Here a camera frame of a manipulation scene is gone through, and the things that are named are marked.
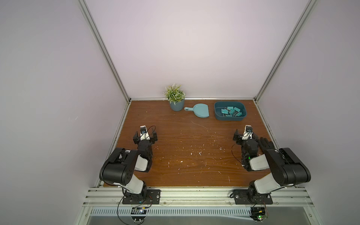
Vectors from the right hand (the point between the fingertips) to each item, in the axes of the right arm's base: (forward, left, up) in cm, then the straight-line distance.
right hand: (247, 129), depth 88 cm
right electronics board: (-43, +2, -10) cm, 45 cm away
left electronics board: (-46, +64, -13) cm, 79 cm away
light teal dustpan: (+25, +29, -11) cm, 40 cm away
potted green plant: (+24, +48, +6) cm, 54 cm away
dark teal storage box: (+23, +5, -9) cm, 25 cm away
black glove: (-6, -14, -11) cm, 18 cm away
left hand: (-2, +66, +2) cm, 66 cm away
